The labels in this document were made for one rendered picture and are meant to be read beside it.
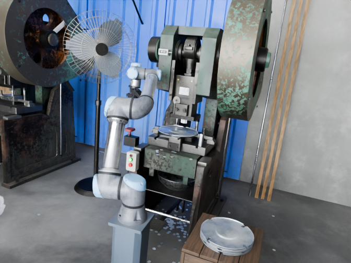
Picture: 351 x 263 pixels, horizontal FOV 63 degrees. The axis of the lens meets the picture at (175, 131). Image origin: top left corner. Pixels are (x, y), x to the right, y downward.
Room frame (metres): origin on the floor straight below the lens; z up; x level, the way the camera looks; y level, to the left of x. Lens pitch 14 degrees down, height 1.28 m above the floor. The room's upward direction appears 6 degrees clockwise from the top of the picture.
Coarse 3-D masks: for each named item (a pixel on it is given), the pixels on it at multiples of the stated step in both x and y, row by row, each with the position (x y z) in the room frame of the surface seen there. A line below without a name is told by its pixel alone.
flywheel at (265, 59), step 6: (264, 24) 2.14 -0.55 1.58; (258, 48) 1.90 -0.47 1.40; (264, 48) 1.89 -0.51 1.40; (258, 54) 1.86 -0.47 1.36; (264, 54) 1.85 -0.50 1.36; (270, 54) 1.88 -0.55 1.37; (258, 60) 1.86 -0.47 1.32; (264, 60) 1.85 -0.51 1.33; (270, 60) 1.93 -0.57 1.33; (258, 66) 1.87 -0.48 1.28; (264, 66) 1.86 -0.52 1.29; (252, 90) 2.13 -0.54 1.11
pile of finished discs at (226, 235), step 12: (204, 228) 1.40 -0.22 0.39; (216, 228) 1.40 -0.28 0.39; (228, 228) 1.41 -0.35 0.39; (240, 228) 1.44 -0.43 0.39; (204, 240) 1.31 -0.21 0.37; (216, 240) 1.30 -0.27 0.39; (228, 240) 1.31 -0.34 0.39; (240, 240) 1.32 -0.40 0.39; (252, 240) 1.33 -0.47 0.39; (228, 252) 1.25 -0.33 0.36; (240, 252) 1.26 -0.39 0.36
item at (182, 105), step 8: (176, 80) 2.03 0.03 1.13; (184, 80) 2.01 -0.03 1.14; (192, 80) 1.99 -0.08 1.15; (176, 88) 2.03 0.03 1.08; (184, 88) 2.01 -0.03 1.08; (192, 88) 1.99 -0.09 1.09; (176, 96) 2.02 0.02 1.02; (184, 96) 2.01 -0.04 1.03; (176, 104) 1.99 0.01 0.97; (184, 104) 1.98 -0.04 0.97; (192, 104) 1.99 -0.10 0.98; (176, 112) 1.99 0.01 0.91; (184, 112) 1.97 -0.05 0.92; (192, 112) 2.00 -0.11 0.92
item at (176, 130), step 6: (162, 126) 2.05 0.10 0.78; (168, 126) 2.07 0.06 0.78; (174, 126) 2.10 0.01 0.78; (180, 126) 2.11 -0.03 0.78; (162, 132) 1.87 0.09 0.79; (168, 132) 1.90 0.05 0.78; (174, 132) 1.91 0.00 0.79; (180, 132) 1.92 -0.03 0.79; (186, 132) 1.96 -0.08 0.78; (192, 132) 1.98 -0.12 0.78
